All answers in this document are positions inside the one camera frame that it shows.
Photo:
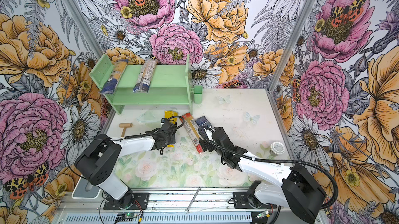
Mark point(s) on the metal rod on rail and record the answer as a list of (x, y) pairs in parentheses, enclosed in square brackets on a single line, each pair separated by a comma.
[(187, 210)]

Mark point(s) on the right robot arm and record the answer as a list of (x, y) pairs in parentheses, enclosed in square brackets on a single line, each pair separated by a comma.
[(285, 183)]

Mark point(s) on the green wooden shelf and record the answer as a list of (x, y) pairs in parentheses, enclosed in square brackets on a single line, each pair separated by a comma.
[(152, 85)]

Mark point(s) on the yellow spaghetti bag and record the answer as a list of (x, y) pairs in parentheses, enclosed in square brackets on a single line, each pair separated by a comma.
[(170, 115)]

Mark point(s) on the green circuit board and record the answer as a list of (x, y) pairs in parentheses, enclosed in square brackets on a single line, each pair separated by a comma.
[(127, 217)]

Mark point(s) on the spaghetti bag with blue end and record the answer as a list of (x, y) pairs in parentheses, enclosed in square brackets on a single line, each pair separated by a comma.
[(116, 74)]

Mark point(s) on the spaghetti bag with white label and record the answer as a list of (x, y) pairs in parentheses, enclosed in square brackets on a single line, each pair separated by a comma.
[(145, 76)]

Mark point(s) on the white round jar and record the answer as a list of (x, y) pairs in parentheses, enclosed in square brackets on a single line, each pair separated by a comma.
[(277, 148)]

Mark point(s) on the small board right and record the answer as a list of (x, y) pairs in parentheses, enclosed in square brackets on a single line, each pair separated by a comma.
[(264, 214)]

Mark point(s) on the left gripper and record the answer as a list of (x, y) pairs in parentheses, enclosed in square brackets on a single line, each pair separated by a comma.
[(172, 141)]

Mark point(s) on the green cup on shelf side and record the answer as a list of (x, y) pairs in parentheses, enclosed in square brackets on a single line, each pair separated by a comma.
[(197, 94)]

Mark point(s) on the red spaghetti bag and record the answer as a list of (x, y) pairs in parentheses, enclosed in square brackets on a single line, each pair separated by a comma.
[(191, 128)]

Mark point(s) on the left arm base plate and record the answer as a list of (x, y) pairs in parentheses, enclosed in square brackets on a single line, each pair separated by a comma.
[(130, 201)]

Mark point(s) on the small wooden mallet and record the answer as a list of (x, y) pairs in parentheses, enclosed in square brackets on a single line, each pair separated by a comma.
[(124, 127)]

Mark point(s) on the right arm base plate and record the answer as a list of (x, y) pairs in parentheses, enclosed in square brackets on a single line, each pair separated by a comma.
[(243, 200)]

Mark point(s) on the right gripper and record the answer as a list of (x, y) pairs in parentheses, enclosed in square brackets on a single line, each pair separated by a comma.
[(210, 148)]

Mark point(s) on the white grey bin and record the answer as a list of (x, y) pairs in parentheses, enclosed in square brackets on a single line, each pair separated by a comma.
[(84, 190)]

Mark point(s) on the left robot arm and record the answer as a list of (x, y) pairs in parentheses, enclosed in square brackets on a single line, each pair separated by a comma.
[(96, 163)]

